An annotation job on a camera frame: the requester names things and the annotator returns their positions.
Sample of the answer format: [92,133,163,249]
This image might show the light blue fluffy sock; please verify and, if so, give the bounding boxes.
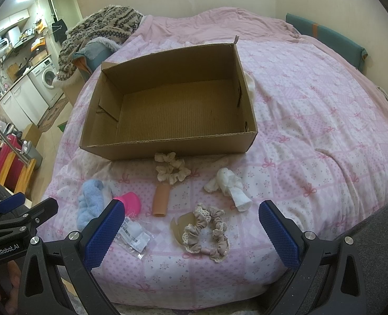
[77,179,112,231]

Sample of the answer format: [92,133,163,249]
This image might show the clear plastic packet with label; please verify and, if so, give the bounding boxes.
[116,217,153,260]

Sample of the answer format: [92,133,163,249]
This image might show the pink rubber toy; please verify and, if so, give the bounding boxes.
[114,192,141,218]

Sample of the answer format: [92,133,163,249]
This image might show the beige lace scrunchie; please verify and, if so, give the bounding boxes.
[180,204,230,263]

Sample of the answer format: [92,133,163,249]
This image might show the cream ruffled scrunchie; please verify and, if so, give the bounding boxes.
[154,152,191,186]

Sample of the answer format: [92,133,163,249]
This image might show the white sock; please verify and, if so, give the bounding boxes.
[203,167,252,212]

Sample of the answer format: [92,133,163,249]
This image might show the translucent beige silicone pad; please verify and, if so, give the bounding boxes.
[171,212,196,245]

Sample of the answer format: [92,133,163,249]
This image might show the person's left hand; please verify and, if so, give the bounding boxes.
[0,260,21,314]

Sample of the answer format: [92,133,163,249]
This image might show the wooden chair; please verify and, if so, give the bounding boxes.
[0,140,36,194]

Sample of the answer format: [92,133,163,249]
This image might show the grey trash bin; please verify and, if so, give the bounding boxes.
[20,140,43,170]

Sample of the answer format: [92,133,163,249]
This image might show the red bag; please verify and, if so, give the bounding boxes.
[0,134,23,191]

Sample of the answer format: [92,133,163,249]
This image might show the green object on floor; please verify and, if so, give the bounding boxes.
[57,122,67,132]

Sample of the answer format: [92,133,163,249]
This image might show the white kitchen cabinets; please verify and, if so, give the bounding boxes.
[0,75,49,130]

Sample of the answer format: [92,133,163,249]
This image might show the white washing machine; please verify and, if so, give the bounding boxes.
[28,56,63,108]

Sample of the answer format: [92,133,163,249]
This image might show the pink patterned quilt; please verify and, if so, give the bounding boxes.
[38,40,388,309]

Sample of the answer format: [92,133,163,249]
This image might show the grey blue pillow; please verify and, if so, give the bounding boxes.
[72,36,121,76]

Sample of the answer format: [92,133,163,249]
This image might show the open cardboard box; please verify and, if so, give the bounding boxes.
[80,43,258,161]

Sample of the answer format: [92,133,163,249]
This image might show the brown patterned knit blanket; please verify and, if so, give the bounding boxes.
[57,5,143,82]

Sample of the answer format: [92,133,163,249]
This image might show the cream cloth beside box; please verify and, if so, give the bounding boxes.
[243,71,256,104]

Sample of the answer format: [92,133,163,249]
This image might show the teal cushion with orange stripe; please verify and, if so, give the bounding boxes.
[285,13,368,72]

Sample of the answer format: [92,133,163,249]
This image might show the plain pink blanket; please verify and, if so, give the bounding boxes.
[122,7,388,118]

